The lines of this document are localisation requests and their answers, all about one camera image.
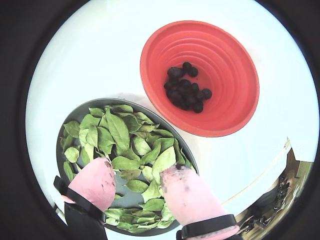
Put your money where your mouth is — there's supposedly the pink padded gripper finger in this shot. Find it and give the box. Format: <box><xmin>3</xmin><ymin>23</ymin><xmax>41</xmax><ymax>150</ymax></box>
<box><xmin>53</xmin><ymin>157</ymin><xmax>117</xmax><ymax>240</ymax></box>
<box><xmin>159</xmin><ymin>163</ymin><xmax>240</xmax><ymax>240</ymax></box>

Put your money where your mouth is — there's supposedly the pile of green leaves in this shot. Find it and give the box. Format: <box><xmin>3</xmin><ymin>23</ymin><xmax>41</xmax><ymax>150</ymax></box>
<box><xmin>59</xmin><ymin>104</ymin><xmax>193</xmax><ymax>234</ymax></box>

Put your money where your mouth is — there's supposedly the red collapsible cup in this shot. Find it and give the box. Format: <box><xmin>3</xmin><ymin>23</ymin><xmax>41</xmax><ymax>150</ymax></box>
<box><xmin>139</xmin><ymin>20</ymin><xmax>260</xmax><ymax>138</ymax></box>

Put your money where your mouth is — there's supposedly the dark grey round bowl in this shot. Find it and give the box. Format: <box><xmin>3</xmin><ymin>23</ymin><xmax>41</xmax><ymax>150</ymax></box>
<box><xmin>56</xmin><ymin>97</ymin><xmax>200</xmax><ymax>237</ymax></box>

